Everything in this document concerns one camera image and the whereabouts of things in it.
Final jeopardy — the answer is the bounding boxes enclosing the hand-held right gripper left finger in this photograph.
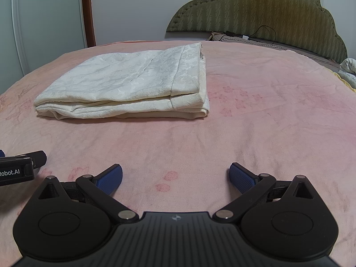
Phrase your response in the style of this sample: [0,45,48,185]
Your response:
[37,163,140,224]

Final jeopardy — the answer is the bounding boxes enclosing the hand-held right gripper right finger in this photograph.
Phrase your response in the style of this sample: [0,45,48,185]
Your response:
[213,162,315,223]

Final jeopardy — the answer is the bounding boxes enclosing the white pants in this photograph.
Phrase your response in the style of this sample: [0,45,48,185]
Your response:
[33,42,210,121]

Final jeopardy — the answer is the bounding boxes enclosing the pink blanket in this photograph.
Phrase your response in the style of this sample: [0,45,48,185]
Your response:
[0,40,356,267]

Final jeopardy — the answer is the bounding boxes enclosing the grey bed sheet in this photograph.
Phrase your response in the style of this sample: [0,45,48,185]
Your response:
[206,37,342,69]

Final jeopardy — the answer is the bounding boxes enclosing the yellow cloth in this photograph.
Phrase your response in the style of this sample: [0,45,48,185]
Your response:
[333,69,356,93]

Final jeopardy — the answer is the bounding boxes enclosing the brown crumpled cloth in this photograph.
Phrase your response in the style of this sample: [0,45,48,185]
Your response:
[207,32,233,41]

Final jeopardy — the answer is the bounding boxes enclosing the white printed quilt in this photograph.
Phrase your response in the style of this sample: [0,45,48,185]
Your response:
[337,57,356,75]

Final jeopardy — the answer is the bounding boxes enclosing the olive padded headboard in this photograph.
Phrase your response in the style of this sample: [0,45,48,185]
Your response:
[166,0,348,63]

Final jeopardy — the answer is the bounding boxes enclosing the black cable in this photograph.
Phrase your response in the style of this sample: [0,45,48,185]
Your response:
[217,25,338,62]

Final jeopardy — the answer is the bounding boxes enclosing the brown wooden door frame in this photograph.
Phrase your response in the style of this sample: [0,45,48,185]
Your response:
[80,0,97,48]

